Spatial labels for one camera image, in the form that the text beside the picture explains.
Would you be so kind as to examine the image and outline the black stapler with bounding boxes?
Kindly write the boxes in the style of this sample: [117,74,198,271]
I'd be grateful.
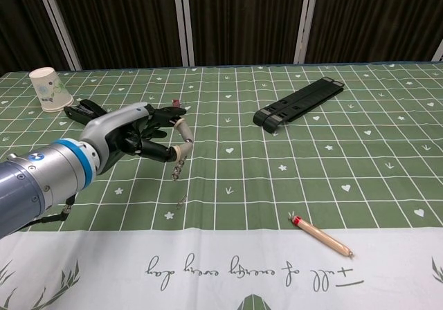
[63,98,109,124]

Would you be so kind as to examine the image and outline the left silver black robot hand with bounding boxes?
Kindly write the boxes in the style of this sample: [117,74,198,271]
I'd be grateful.
[80,102,195,176]

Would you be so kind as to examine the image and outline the black folding stand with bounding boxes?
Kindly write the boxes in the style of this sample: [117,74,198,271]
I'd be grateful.
[252,76,346,134]

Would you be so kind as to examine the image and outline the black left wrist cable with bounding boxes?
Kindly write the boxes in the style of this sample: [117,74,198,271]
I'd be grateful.
[29,194,75,225]

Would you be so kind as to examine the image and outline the green checked tablecloth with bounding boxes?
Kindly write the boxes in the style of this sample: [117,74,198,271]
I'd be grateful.
[0,60,443,310]

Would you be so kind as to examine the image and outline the small pencil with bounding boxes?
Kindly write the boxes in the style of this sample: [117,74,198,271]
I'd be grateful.
[287,212,356,257]

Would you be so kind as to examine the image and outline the white paper cup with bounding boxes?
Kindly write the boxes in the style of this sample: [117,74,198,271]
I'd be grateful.
[28,66,75,113]

